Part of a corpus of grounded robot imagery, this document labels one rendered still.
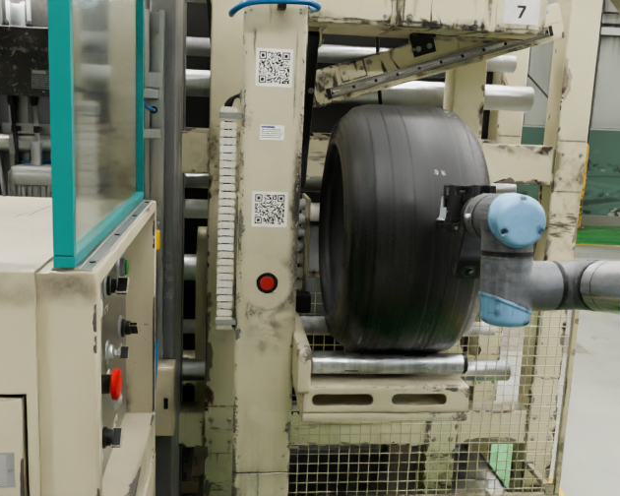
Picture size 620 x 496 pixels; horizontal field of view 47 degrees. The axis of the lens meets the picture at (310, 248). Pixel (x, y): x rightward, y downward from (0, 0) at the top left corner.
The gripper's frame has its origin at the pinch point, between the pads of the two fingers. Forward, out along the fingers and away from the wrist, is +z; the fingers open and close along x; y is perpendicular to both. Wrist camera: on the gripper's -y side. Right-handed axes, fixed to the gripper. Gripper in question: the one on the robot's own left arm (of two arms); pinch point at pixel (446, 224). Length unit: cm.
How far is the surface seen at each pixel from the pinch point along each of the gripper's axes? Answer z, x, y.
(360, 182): 5.6, 15.6, 7.4
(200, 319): 100, 49, -37
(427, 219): 1.2, 3.3, 0.7
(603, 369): 268, -185, -94
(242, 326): 22.7, 37.2, -24.1
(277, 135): 18.1, 31.2, 16.8
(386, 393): 14.0, 6.9, -36.4
